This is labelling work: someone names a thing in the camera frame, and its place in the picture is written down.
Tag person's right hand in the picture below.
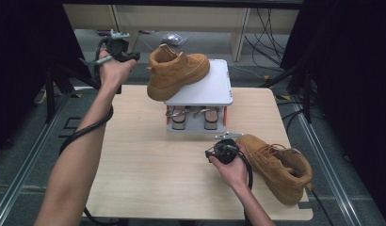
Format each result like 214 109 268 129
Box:
209 146 250 191

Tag aluminium floor rail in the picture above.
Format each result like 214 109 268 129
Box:
0 93 73 226
72 85 100 92
294 106 365 226

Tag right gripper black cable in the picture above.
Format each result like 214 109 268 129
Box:
230 144 255 226

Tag person's left hand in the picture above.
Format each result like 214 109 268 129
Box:
98 51 138 89

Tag black floor cables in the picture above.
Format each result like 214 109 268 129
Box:
244 8 288 66

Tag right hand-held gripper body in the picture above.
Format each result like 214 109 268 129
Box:
209 131 246 165

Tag black curtain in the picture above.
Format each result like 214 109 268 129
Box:
280 0 386 222
0 0 101 158

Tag grey two-tier shoe rack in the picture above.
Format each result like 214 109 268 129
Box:
163 58 233 135

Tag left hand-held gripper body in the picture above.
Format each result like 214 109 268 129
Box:
105 28 131 60

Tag thin white floor cable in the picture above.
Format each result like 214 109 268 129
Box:
229 64 268 79

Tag clear plastic bag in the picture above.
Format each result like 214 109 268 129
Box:
161 32 188 47

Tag tan suede boot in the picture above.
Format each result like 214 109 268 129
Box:
146 42 211 103
236 134 314 206

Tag black metal stand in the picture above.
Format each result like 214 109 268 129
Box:
44 64 106 124
260 62 314 124

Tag black rhinestone strap sandal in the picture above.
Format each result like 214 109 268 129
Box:
166 105 189 131
193 106 221 131

